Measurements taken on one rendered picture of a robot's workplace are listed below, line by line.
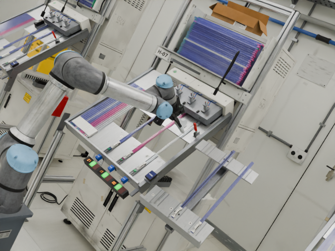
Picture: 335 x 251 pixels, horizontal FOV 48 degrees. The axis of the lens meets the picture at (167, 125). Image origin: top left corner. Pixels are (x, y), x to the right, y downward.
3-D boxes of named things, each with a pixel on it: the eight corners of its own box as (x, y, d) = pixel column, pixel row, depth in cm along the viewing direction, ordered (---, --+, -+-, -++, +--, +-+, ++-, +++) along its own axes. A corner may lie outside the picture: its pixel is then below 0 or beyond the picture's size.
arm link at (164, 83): (150, 78, 174) (165, 69, 176) (155, 94, 183) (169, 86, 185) (159, 87, 170) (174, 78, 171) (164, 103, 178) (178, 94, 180)
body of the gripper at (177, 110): (185, 113, 194) (181, 97, 184) (173, 123, 191) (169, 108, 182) (175, 106, 198) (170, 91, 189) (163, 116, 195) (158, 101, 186)
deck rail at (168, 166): (141, 193, 190) (140, 187, 186) (139, 191, 191) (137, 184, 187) (231, 121, 222) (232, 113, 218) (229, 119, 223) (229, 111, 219)
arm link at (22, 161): (-3, 186, 136) (12, 154, 134) (-7, 168, 147) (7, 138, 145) (29, 191, 144) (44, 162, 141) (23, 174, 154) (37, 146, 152)
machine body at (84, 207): (117, 288, 224) (166, 201, 213) (56, 217, 262) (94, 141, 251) (176, 269, 277) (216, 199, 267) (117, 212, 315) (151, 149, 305)
